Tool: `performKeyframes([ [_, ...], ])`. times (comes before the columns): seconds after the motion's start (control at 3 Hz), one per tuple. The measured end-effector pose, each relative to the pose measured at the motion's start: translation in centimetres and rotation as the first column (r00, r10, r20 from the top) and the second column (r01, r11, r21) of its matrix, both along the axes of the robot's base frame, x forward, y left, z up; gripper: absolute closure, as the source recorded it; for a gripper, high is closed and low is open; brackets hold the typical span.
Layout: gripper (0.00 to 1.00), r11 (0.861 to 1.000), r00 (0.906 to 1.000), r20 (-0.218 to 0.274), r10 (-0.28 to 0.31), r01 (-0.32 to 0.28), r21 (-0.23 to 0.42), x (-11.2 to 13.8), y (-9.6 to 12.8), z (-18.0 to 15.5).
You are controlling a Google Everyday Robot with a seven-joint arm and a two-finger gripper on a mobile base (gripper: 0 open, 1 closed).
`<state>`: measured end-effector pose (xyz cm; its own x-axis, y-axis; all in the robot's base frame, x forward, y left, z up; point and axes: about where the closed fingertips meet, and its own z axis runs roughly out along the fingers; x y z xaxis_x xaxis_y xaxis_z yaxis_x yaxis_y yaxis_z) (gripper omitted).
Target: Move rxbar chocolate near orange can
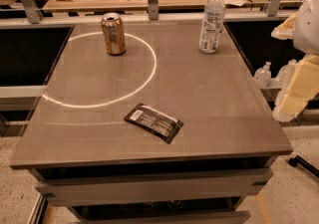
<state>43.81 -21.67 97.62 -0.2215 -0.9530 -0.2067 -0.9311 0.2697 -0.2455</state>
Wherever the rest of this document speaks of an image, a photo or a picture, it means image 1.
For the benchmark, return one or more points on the orange soda can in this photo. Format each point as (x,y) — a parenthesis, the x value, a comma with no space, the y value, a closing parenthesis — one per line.
(114,35)

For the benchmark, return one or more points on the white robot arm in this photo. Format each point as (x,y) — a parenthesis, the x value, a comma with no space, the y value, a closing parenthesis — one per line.
(306,28)

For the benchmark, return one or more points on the grey drawer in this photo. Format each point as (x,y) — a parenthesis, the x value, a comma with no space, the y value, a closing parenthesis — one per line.
(233,217)
(155,187)

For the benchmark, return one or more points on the small clear bottle left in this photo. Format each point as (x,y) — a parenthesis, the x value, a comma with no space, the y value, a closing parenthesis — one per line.
(263,75)

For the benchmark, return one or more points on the clear plastic water bottle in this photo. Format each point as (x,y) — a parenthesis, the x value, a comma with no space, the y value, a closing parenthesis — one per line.
(212,22)

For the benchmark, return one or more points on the black chair base leg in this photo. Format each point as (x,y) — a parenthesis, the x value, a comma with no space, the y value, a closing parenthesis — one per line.
(298,160)

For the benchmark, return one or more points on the white paper sheet on desk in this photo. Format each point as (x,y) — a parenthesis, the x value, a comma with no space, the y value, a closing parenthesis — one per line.
(236,3)

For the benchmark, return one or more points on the black rxbar chocolate wrapper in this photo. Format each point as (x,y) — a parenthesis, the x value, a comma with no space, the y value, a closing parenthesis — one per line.
(158,123)

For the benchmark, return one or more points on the left metal bracket post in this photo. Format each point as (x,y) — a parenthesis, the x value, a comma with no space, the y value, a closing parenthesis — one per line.
(33,14)

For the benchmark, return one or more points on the grey lower drawer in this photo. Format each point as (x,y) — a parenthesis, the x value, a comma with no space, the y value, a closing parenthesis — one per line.
(233,217)

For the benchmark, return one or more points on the grey upper drawer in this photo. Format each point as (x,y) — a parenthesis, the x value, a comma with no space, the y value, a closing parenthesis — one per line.
(155,187)

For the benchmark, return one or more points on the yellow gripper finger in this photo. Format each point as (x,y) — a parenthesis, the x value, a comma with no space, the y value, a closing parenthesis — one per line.
(285,30)
(299,87)

